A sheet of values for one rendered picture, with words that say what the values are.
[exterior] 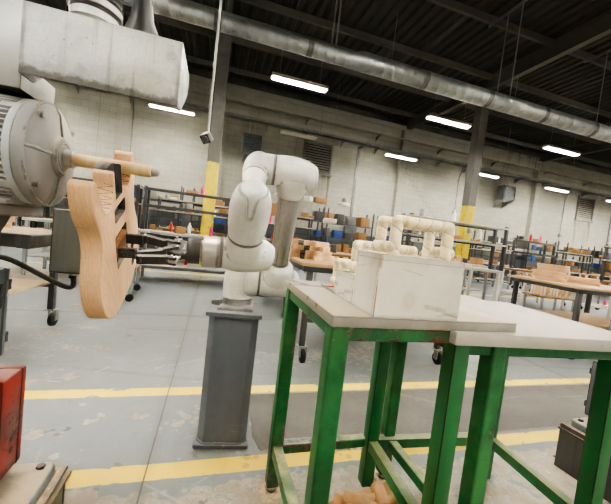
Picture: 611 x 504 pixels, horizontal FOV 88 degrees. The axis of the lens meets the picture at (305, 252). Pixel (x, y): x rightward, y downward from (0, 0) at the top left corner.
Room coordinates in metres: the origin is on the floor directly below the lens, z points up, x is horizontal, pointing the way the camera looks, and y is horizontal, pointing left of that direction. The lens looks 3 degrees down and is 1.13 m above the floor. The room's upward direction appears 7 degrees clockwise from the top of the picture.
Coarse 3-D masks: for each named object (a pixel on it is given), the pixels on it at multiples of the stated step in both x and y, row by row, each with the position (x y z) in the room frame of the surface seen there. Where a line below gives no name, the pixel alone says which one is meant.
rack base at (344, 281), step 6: (336, 270) 1.12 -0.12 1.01; (348, 270) 1.10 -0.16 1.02; (336, 276) 1.11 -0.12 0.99; (342, 276) 1.06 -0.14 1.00; (348, 276) 1.01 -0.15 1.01; (354, 276) 0.97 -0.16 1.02; (336, 282) 1.11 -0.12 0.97; (342, 282) 1.05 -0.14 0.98; (348, 282) 1.01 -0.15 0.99; (336, 288) 1.10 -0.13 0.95; (342, 288) 1.05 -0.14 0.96; (348, 288) 1.00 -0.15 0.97; (336, 294) 1.09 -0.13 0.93; (342, 294) 1.04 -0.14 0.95; (348, 294) 1.00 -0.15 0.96; (348, 300) 0.99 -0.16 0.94
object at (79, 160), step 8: (72, 160) 0.80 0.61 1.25; (80, 160) 0.80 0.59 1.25; (88, 160) 0.81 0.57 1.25; (96, 160) 0.81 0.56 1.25; (104, 160) 0.82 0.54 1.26; (112, 160) 0.82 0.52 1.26; (128, 168) 0.83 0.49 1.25; (136, 168) 0.84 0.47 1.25; (144, 168) 0.84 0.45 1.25; (144, 176) 0.86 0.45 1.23
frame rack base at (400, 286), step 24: (360, 264) 0.94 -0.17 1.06; (384, 264) 0.83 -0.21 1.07; (408, 264) 0.85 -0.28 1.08; (432, 264) 0.87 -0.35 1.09; (456, 264) 0.89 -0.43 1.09; (360, 288) 0.92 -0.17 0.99; (384, 288) 0.83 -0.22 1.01; (408, 288) 0.85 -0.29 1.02; (432, 288) 0.87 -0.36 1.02; (456, 288) 0.89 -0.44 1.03; (384, 312) 0.84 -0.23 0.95; (408, 312) 0.86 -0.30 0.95; (432, 312) 0.88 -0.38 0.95; (456, 312) 0.90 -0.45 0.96
